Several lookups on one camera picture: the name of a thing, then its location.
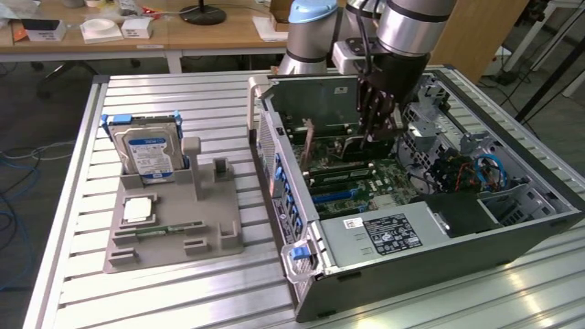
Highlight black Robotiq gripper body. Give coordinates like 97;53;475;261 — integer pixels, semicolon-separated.
363;53;431;104

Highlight black graphics card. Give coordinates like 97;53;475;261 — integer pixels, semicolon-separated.
299;117;394;169

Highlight CPU socket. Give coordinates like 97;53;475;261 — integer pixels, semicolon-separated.
315;138;343;165

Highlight green motherboard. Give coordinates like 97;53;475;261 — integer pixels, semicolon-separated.
285;112;426;220

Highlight wooden cabinet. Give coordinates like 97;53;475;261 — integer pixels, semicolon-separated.
429;0;534;84

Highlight blue expansion slot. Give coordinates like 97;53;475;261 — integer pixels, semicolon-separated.
311;188;357;204

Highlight white paper booklet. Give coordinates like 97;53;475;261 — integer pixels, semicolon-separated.
251;16;289;42

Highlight blue card retention clips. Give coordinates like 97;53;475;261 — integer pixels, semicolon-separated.
271;152;303;237

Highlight brown cardboard box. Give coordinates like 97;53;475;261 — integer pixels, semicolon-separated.
269;0;294;24

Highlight black slanted stand pole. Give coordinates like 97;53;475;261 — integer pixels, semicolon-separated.
514;10;585;123

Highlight metal disk bay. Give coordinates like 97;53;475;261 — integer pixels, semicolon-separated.
477;183;551;229

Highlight wooden desk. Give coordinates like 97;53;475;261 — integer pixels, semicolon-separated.
0;0;417;73

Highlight grey power supply unit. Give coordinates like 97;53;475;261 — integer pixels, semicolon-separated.
318;201;453;269

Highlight black round lamp base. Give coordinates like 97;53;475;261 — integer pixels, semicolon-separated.
178;0;227;25

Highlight blue case latch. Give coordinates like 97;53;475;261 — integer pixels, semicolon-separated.
290;245;313;263

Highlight open dark PC case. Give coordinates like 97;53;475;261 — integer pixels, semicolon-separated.
246;64;585;324

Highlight hard disk in blue caddy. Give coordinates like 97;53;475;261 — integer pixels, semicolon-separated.
100;111;185;185

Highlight plain white cardboard box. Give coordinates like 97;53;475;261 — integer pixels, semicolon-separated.
119;17;154;39

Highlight grey plastic parts rack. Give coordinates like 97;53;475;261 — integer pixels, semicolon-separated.
103;136;246;275

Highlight silver CPU chip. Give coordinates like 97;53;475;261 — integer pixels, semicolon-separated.
122;197;154;224

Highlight green RAM stick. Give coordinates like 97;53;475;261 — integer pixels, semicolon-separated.
114;221;205;238

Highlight white round bowl box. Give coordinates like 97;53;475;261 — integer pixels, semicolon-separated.
80;19;125;45

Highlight black office chair base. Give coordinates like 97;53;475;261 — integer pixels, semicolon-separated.
30;60;100;100

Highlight white box with black lid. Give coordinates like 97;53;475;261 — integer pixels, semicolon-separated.
21;19;68;42

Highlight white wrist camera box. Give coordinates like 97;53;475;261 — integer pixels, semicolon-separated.
331;39;381;75

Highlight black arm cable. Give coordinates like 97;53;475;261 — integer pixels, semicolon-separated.
353;0;374;75

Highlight red and orange wires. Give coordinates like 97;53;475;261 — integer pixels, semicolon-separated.
455;162;481;190

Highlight blue SATA wire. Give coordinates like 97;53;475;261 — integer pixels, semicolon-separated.
473;153;510;190

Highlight white table frame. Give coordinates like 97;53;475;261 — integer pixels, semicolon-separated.
502;0;585;97

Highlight blue floor cables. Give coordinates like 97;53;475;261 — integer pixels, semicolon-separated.
0;147;42;292

